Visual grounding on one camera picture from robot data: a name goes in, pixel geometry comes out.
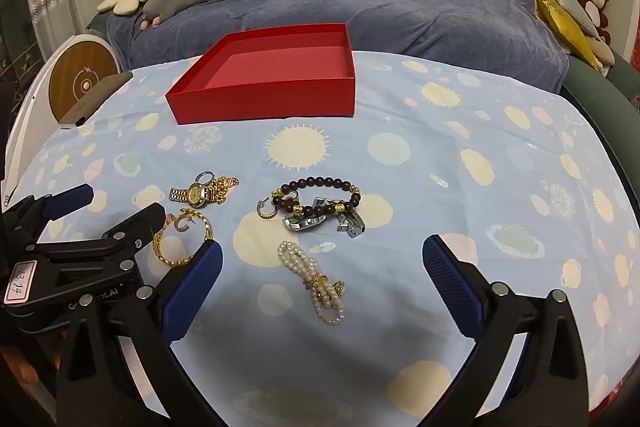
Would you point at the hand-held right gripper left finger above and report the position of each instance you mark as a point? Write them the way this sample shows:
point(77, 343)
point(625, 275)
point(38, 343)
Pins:
point(192, 292)

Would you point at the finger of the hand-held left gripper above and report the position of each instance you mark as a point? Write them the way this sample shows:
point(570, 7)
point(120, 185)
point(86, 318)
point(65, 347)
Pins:
point(132, 227)
point(70, 202)

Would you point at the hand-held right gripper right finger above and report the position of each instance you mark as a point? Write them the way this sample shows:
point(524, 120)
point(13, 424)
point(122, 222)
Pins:
point(452, 292)

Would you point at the red cardboard box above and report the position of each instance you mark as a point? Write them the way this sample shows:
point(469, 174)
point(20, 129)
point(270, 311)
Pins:
point(260, 102)

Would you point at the light blue planet-print cloth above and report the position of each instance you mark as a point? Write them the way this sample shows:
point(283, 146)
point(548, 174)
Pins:
point(400, 187)

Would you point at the round white wooden-faced device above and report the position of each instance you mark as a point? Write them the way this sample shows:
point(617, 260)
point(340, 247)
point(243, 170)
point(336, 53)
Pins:
point(75, 72)

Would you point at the green sofa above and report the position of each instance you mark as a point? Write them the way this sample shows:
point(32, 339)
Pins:
point(595, 87)

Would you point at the beige plush cushion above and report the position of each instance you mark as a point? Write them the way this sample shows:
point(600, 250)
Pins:
point(602, 53)

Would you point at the yellow cushion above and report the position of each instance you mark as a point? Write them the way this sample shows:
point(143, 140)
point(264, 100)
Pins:
point(565, 27)

